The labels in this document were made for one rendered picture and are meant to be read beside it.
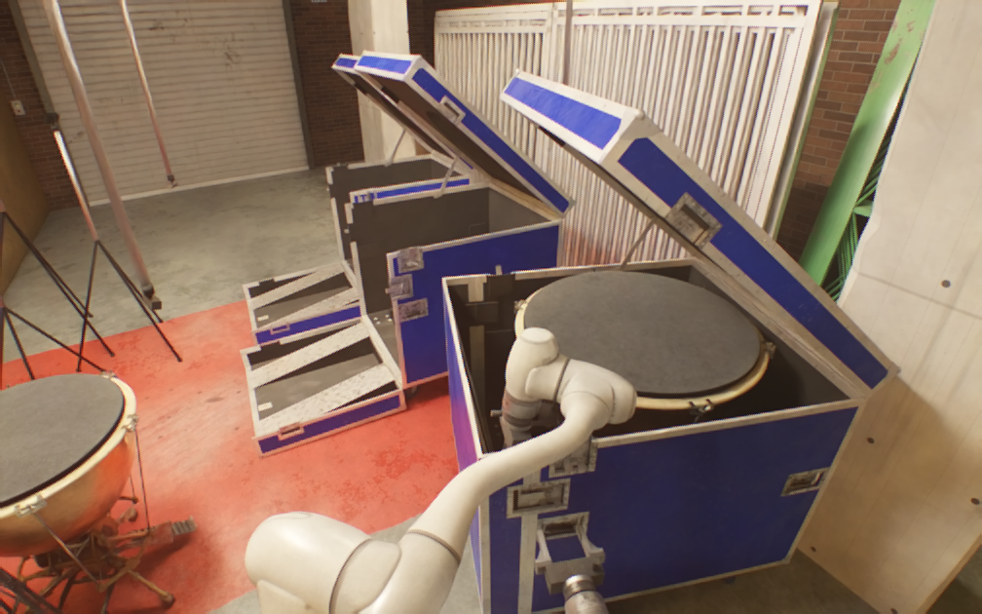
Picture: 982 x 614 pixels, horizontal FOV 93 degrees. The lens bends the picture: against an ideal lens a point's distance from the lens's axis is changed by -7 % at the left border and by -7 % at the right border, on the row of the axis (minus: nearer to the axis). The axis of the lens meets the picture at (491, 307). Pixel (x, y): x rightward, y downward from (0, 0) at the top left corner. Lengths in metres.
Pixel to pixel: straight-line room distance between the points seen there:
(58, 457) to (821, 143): 4.43
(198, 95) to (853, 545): 7.99
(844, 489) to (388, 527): 1.83
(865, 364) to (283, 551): 1.49
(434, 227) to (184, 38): 5.34
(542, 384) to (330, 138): 7.67
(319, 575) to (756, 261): 1.05
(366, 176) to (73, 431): 2.88
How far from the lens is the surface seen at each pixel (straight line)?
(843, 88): 4.20
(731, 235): 1.18
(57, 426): 2.14
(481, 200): 3.51
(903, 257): 1.91
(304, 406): 2.98
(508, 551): 1.62
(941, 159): 1.84
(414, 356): 2.72
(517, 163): 2.55
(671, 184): 1.06
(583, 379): 1.08
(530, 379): 1.10
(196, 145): 8.13
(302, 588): 0.85
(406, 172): 4.34
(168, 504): 2.86
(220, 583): 2.46
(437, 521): 0.85
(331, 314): 3.71
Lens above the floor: 1.90
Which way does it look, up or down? 30 degrees down
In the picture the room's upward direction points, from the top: 1 degrees counter-clockwise
